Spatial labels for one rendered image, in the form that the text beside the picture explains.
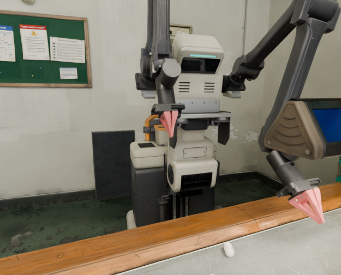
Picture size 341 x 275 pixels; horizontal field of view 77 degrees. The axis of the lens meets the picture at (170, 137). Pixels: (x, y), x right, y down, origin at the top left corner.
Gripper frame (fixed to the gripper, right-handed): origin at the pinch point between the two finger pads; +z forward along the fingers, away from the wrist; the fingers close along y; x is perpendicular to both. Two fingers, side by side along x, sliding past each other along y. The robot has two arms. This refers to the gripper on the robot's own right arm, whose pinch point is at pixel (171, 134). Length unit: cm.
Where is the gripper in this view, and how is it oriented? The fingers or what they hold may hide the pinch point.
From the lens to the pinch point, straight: 67.2
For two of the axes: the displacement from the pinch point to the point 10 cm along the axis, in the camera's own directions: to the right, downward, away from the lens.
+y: 9.6, -0.5, 2.7
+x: -2.5, 2.8, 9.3
